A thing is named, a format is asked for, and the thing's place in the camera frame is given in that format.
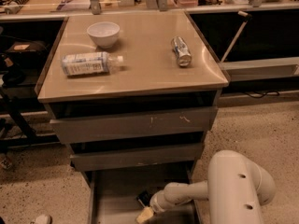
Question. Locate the silver drink can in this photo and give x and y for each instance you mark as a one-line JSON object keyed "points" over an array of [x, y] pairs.
{"points": [[181, 50]]}

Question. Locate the black bag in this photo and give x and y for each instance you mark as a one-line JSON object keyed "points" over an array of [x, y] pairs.
{"points": [[21, 56]]}

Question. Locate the black stand leg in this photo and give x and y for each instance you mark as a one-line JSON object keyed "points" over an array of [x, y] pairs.
{"points": [[31, 138]]}

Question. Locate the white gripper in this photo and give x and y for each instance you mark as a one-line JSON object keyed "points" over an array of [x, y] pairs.
{"points": [[156, 202]]}

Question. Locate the top grey drawer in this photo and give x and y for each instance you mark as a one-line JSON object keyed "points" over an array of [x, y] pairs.
{"points": [[131, 125]]}

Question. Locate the white ceramic bowl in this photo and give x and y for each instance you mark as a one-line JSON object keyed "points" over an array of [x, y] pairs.
{"points": [[104, 34]]}

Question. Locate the white shoe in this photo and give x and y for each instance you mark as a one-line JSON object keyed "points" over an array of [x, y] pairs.
{"points": [[42, 219]]}

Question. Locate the bottom grey open drawer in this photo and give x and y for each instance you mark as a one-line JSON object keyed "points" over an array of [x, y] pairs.
{"points": [[114, 192]]}

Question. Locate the plastic water bottle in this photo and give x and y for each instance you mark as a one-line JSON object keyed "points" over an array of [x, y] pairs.
{"points": [[90, 63]]}

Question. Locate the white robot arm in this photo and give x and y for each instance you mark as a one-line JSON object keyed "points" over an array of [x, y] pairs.
{"points": [[236, 188]]}

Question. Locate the middle grey drawer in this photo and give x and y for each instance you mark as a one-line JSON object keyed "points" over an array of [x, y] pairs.
{"points": [[136, 157]]}

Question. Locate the grey drawer cabinet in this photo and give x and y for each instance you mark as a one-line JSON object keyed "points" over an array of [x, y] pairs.
{"points": [[149, 79]]}

